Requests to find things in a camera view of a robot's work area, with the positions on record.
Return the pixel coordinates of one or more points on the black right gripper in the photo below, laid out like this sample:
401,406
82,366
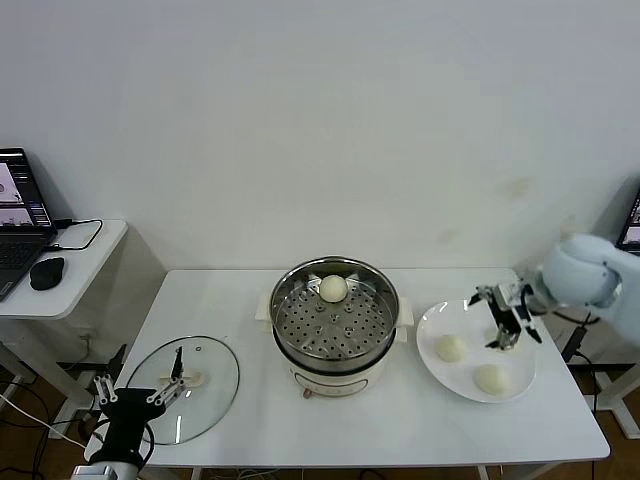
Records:
506,317

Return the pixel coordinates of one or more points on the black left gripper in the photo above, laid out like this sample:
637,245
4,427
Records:
130,410

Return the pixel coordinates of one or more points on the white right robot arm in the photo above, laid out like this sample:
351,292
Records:
575,275

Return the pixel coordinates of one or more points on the stainless steel steamer basket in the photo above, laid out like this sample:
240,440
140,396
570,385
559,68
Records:
360,325

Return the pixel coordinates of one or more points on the white round plate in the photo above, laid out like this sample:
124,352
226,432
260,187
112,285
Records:
465,375

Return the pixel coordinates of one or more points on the white side table with mouse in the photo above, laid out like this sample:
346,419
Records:
75,280

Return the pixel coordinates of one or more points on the white side table with label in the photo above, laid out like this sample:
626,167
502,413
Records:
612,397

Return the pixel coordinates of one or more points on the black computer mouse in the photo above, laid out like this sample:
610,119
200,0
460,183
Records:
47,273

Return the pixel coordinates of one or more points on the dark laptop with small screen view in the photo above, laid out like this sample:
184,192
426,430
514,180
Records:
631,225

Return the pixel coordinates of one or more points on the cream electric cooker base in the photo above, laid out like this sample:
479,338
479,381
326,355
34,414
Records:
340,382

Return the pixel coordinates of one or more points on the black laptop with pink screen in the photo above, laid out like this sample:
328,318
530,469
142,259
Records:
20,250

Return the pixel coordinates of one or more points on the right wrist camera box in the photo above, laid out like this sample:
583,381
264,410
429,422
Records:
507,295

